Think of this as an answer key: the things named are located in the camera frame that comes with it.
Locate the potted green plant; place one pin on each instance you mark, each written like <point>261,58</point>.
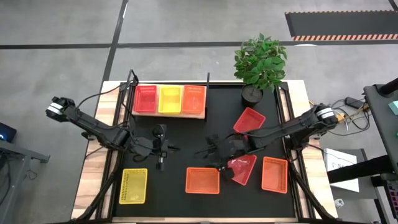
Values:
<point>261,65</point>

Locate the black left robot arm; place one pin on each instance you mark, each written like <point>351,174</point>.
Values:
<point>93,126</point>

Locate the teal box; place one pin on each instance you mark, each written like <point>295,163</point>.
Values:
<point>395,108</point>

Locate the black table mat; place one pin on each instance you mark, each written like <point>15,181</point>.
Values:
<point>192,137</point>

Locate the red plastic basket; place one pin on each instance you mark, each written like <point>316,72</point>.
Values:
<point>245,168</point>
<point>145,99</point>
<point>248,119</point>

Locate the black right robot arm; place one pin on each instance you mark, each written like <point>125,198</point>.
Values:
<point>289,127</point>

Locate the grey metal table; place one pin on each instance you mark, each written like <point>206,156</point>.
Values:
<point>18,152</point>

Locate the black power adapter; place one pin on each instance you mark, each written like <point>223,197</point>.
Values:
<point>353,101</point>

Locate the black metal side frame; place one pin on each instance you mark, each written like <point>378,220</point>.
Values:
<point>109,193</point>
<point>299,199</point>

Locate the white cardboard box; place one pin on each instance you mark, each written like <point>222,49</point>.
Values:
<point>335,158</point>

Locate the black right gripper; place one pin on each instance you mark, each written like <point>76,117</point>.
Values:
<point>233,145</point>

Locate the yellow plastic basket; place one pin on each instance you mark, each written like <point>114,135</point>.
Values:
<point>133,186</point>
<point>169,100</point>

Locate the black vertical post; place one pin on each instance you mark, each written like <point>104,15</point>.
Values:
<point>208,81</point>

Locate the black hazard striped floor mat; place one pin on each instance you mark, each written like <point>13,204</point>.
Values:
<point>342,24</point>

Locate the wooden shelf board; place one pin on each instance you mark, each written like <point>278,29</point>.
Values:
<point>168,116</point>

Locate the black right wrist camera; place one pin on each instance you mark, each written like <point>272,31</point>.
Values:
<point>229,175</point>

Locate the orange plastic basket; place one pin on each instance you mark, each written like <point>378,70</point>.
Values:
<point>275,175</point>
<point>194,99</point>
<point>202,181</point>

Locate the black round pole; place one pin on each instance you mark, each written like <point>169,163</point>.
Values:
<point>388,87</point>

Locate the black support beam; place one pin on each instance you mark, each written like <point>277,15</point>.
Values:
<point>363,169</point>

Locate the black device with blue light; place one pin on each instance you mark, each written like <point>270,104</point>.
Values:
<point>7,132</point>

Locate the black side table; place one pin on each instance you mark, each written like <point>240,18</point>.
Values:
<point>384,118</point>

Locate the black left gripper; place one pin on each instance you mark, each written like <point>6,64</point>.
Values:
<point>161,146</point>

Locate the small white adapter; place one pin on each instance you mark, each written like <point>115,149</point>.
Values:
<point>339,203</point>

